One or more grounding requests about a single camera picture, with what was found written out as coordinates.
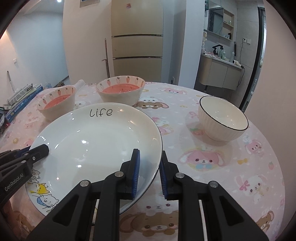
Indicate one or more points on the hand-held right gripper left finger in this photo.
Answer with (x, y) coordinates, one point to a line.
(136, 173)

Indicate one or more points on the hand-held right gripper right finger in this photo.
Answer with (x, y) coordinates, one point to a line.
(163, 183)

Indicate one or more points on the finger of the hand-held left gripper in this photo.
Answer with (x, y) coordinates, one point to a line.
(40, 151)
(22, 151)

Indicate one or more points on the white plate with cartoon cats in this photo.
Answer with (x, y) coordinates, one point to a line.
(44, 197)

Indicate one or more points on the white plate with black lettering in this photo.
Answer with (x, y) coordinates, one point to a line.
(92, 139)

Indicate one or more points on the white ribbed bowl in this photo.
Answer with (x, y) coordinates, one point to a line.
(217, 129)

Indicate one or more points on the pink cartoon tablecloth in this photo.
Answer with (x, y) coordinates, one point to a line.
(196, 166)

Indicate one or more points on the pink bowl with carrot print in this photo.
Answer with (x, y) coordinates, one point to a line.
(55, 104)
(124, 97)

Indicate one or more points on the white flat box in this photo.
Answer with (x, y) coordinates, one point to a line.
(20, 93)

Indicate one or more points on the pair of dark slippers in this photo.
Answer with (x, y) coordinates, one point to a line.
(61, 83)

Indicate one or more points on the white plastic roll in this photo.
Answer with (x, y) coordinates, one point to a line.
(80, 84)

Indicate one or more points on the beige vanity cabinet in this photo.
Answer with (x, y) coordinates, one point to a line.
(217, 71)

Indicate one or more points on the beige refrigerator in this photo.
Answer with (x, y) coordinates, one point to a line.
(136, 46)

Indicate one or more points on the white hair dryer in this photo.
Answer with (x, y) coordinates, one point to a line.
(235, 62)

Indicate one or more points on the green bottle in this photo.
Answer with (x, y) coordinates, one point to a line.
(223, 54)

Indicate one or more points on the black faucet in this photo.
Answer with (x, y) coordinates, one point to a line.
(216, 48)

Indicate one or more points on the white plush toy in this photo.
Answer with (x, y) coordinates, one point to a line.
(204, 37)

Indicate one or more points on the black hanging brush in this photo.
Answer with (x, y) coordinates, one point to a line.
(235, 48)

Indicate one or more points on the bathroom mirror cabinet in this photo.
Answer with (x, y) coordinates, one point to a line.
(215, 20)

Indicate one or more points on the dark hanging cloth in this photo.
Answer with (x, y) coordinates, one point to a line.
(206, 4)

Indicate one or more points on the grey wall panel box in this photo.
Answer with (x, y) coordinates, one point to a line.
(85, 2)

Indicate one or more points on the white wall socket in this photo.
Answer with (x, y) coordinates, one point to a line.
(247, 41)

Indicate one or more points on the black door frame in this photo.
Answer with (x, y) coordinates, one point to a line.
(260, 46)

